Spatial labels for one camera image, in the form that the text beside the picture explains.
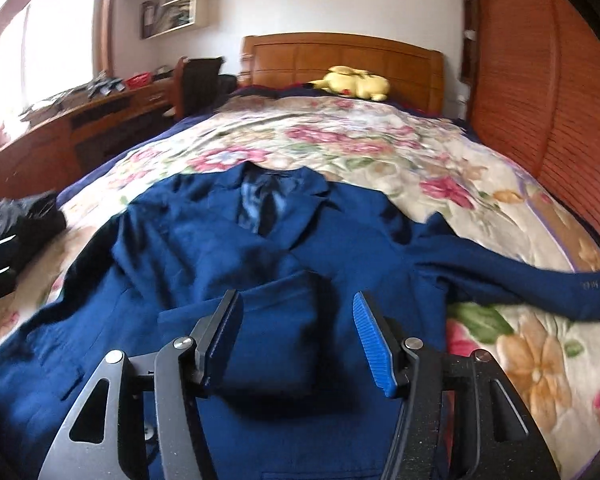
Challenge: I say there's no navy blue suit jacket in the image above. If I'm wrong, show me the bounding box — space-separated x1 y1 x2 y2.
0 162 600 479

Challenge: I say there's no wooden chair with black cloth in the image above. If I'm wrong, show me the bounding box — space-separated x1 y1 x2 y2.
172 56 238 120

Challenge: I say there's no black folded garment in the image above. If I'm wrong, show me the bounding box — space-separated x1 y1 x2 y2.
0 191 67 299

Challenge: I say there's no yellow plush toy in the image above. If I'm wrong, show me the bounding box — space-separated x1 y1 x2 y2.
310 65 390 102

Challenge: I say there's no red basket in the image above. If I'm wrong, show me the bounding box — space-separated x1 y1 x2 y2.
124 72 152 90

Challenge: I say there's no wooden headboard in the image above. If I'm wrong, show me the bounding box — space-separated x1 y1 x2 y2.
237 32 445 116

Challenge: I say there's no white wall shelf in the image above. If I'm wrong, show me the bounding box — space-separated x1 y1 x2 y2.
122 0 212 40

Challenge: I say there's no wooden desk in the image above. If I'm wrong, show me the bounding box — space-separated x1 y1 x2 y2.
0 78 172 198

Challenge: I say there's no wooden louvered wardrobe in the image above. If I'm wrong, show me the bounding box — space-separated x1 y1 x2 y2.
470 0 600 235

